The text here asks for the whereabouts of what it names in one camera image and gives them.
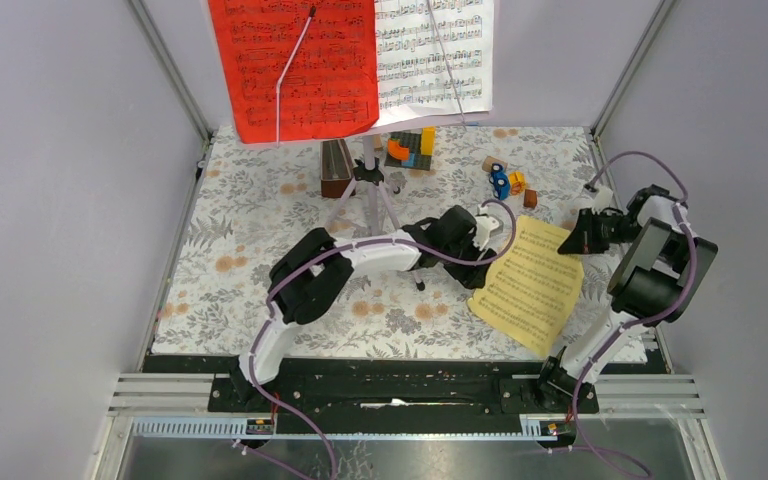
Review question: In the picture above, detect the dark grey brick baseplate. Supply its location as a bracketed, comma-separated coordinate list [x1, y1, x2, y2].
[385, 129, 432, 171]

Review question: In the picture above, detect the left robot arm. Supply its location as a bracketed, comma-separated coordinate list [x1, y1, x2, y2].
[231, 206, 503, 411]

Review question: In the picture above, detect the small brown block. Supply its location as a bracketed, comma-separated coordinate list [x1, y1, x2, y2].
[523, 189, 538, 209]

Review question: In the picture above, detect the pink music stand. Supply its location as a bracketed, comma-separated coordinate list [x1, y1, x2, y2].
[206, 0, 503, 293]

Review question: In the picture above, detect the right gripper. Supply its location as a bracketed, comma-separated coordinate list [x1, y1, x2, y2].
[557, 207, 642, 255]

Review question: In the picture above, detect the yellow sheet music page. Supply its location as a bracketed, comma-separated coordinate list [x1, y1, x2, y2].
[467, 216, 584, 357]

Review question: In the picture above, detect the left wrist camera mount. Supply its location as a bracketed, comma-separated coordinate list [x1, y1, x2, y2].
[473, 206, 503, 251]

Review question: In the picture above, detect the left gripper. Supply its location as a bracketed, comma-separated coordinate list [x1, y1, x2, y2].
[440, 232, 495, 289]

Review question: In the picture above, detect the orange curved brick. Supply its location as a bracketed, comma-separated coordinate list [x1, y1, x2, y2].
[387, 138, 411, 163]

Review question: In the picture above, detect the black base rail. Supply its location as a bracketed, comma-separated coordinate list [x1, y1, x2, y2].
[142, 354, 601, 437]

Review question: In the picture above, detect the blue toy brick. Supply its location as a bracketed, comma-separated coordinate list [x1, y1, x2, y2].
[402, 154, 416, 168]

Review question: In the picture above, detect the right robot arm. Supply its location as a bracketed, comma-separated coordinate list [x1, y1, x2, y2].
[530, 185, 719, 412]

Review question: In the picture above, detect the brown metronome box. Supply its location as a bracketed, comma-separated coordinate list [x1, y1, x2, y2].
[320, 139, 355, 199]

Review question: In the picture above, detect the blue toy car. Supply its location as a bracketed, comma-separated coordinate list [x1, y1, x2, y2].
[489, 170, 510, 201]

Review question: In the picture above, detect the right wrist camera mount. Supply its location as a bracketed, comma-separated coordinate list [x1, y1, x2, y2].
[582, 184, 614, 213]

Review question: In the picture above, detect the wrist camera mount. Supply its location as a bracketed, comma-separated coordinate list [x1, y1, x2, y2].
[473, 206, 503, 251]
[582, 184, 614, 213]

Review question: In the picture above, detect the wooden block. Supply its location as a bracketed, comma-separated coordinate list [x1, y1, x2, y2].
[481, 156, 508, 174]

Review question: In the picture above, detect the yellow toy brick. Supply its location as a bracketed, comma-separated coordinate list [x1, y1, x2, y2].
[420, 127, 436, 156]

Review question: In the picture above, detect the floral table mat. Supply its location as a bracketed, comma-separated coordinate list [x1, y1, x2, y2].
[151, 126, 594, 361]

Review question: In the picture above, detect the white sheet music page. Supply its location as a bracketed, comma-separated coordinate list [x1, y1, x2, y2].
[374, 0, 496, 128]

